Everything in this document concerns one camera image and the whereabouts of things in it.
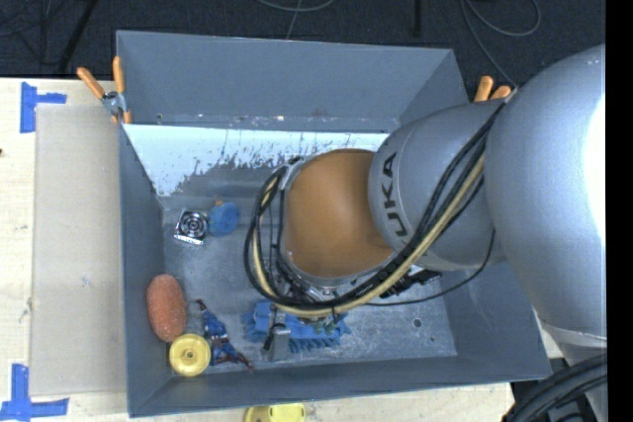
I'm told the blue fringed cloth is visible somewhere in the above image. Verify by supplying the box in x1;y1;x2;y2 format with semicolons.
240;300;353;355

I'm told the grey metal bin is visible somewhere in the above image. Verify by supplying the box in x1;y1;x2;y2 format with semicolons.
114;29;554;419

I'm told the silver square ringed metal piece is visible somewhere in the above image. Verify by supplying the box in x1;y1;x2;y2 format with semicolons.
172;208;212;246

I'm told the blue round toy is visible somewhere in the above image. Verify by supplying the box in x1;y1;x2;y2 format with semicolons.
207;197;242;238

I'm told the blue and red toy figure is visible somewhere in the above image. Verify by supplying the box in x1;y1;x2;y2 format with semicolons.
195;298;255;373

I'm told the yellow plastic toy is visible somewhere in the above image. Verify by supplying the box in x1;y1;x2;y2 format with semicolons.
242;402;308;422

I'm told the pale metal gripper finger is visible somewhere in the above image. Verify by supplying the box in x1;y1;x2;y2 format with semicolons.
260;305;275;353
270;309;293;362

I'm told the orange oval sponge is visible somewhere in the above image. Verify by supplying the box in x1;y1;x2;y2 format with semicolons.
145;274;189;344

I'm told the yellow plastic wheel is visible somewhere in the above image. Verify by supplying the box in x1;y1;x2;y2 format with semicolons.
168;333;213;379

